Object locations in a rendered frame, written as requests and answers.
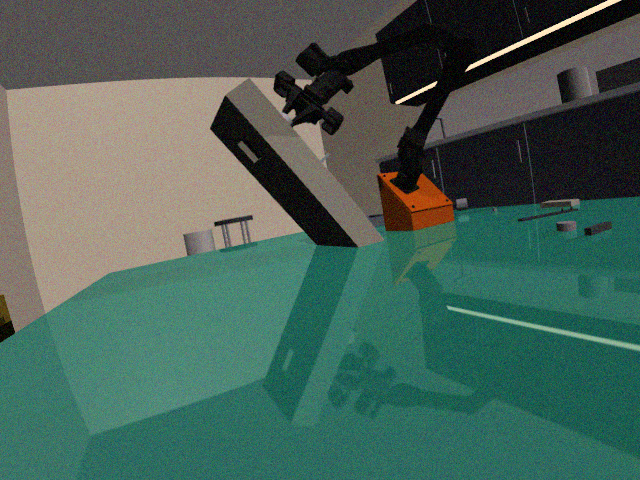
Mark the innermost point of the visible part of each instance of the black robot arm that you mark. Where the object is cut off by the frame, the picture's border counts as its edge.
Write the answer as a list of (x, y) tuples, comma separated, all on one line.
[(461, 52)]

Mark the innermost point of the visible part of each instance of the grey short cylinder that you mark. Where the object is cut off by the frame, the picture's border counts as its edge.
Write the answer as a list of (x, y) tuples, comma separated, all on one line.
[(566, 226)]

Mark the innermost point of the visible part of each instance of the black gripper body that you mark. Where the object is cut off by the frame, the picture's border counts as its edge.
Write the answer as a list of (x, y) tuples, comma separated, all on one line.
[(317, 93)]

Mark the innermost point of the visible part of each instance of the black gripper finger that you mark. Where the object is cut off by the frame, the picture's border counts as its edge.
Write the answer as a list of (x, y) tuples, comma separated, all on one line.
[(291, 100), (310, 114)]

